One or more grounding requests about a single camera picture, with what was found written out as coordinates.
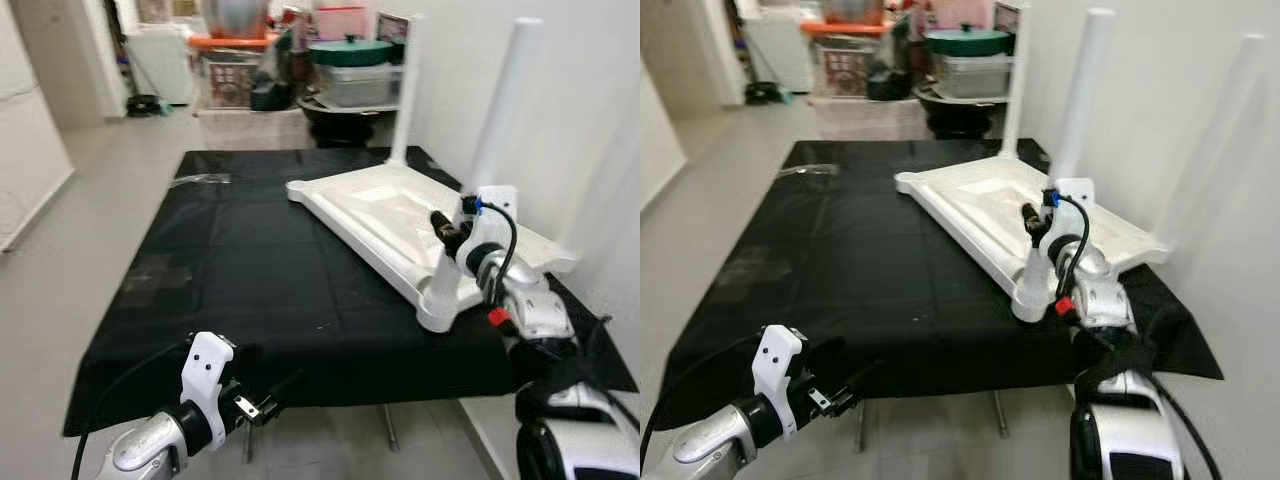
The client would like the white plastic children table top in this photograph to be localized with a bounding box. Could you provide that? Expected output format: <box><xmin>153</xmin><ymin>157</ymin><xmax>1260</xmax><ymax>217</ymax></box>
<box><xmin>285</xmin><ymin>160</ymin><xmax>581</xmax><ymax>334</ymax></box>
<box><xmin>893</xmin><ymin>155</ymin><xmax>1171</xmax><ymax>323</ymax></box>

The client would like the black plastic table cover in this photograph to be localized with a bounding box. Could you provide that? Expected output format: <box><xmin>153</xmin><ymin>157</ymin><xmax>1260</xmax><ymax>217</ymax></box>
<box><xmin>655</xmin><ymin>140</ymin><xmax>1223</xmax><ymax>431</ymax></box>
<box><xmin>62</xmin><ymin>148</ymin><xmax>641</xmax><ymax>438</ymax></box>

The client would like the crumpled clear plastic bag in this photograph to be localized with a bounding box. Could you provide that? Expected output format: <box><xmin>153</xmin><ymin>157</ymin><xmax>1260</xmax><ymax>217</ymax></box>
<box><xmin>720</xmin><ymin>250</ymin><xmax>791</xmax><ymax>291</ymax></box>
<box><xmin>120</xmin><ymin>255</ymin><xmax>191</xmax><ymax>301</ymax></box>

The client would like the black wooden stool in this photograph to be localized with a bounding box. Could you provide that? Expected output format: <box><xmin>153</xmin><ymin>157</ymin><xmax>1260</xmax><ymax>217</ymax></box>
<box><xmin>312</xmin><ymin>120</ymin><xmax>376</xmax><ymax>149</ymax></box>
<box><xmin>925</xmin><ymin>110</ymin><xmax>991</xmax><ymax>141</ymax></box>

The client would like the black round wok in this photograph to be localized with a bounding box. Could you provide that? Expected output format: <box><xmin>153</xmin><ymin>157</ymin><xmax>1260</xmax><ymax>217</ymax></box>
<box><xmin>912</xmin><ymin>82</ymin><xmax>1011</xmax><ymax>116</ymax></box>
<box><xmin>298</xmin><ymin>92</ymin><xmax>401</xmax><ymax>126</ymax></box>

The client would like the clear plastic container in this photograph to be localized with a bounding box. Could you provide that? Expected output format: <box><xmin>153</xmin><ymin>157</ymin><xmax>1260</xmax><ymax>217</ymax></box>
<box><xmin>318</xmin><ymin>63</ymin><xmax>406</xmax><ymax>108</ymax></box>
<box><xmin>932</xmin><ymin>53</ymin><xmax>1016</xmax><ymax>99</ymax></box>

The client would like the green pot with lid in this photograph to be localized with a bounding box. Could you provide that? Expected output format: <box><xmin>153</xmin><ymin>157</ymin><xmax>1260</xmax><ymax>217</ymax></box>
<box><xmin>310</xmin><ymin>35</ymin><xmax>396</xmax><ymax>68</ymax></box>
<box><xmin>922</xmin><ymin>25</ymin><xmax>1011</xmax><ymax>58</ymax></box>

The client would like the translucent storage box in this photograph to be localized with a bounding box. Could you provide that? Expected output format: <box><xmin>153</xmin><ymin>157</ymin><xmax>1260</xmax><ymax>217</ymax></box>
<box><xmin>195</xmin><ymin>105</ymin><xmax>311</xmax><ymax>151</ymax></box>
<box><xmin>805</xmin><ymin>95</ymin><xmax>926</xmax><ymax>141</ymax></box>

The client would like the dark printed flat box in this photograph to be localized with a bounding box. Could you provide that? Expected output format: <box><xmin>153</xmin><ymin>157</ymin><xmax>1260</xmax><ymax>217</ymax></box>
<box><xmin>378</xmin><ymin>12</ymin><xmax>411</xmax><ymax>61</ymax></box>
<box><xmin>993</xmin><ymin>3</ymin><xmax>1021</xmax><ymax>51</ymax></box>

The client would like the black plastic bag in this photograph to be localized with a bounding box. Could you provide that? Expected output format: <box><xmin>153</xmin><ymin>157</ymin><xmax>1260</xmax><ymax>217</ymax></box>
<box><xmin>250</xmin><ymin>40</ymin><xmax>296</xmax><ymax>111</ymax></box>
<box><xmin>865</xmin><ymin>28</ymin><xmax>911</xmax><ymax>101</ymax></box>

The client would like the brown printed carton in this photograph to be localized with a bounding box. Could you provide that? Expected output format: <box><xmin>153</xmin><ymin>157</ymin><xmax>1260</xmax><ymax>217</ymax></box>
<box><xmin>205</xmin><ymin>55</ymin><xmax>256</xmax><ymax>109</ymax></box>
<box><xmin>818</xmin><ymin>42</ymin><xmax>871</xmax><ymax>98</ymax></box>

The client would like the orange plastic tray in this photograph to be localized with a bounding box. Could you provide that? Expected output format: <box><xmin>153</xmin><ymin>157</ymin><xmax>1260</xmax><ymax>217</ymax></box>
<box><xmin>800</xmin><ymin>20</ymin><xmax>891</xmax><ymax>38</ymax></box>
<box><xmin>188</xmin><ymin>33</ymin><xmax>276</xmax><ymax>51</ymax></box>

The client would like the large silver metal pot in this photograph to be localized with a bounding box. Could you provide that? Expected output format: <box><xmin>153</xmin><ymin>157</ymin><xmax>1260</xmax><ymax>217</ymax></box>
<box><xmin>200</xmin><ymin>0</ymin><xmax>271</xmax><ymax>39</ymax></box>
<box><xmin>820</xmin><ymin>0</ymin><xmax>886</xmax><ymax>26</ymax></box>

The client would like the white chest freezer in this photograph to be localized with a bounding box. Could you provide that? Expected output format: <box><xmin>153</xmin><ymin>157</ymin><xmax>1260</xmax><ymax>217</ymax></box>
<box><xmin>745</xmin><ymin>15</ymin><xmax>813</xmax><ymax>93</ymax></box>
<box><xmin>125</xmin><ymin>30</ymin><xmax>193</xmax><ymax>106</ymax></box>

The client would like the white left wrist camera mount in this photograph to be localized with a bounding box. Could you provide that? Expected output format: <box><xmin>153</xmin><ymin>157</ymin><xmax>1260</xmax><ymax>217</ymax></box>
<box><xmin>180</xmin><ymin>332</ymin><xmax>238</xmax><ymax>451</ymax></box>
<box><xmin>752</xmin><ymin>325</ymin><xmax>809</xmax><ymax>441</ymax></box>

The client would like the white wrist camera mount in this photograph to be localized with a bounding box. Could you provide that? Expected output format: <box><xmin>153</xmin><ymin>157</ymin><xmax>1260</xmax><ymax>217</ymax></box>
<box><xmin>1040</xmin><ymin>178</ymin><xmax>1096</xmax><ymax>263</ymax></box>
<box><xmin>180</xmin><ymin>332</ymin><xmax>238</xmax><ymax>451</ymax></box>
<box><xmin>455</xmin><ymin>185</ymin><xmax>519</xmax><ymax>271</ymax></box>
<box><xmin>752</xmin><ymin>325</ymin><xmax>809</xmax><ymax>441</ymax></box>

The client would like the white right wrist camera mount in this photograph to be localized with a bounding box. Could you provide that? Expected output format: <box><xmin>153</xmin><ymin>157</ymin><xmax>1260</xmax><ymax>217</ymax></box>
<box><xmin>1040</xmin><ymin>178</ymin><xmax>1096</xmax><ymax>263</ymax></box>
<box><xmin>455</xmin><ymin>185</ymin><xmax>519</xmax><ymax>271</ymax></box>

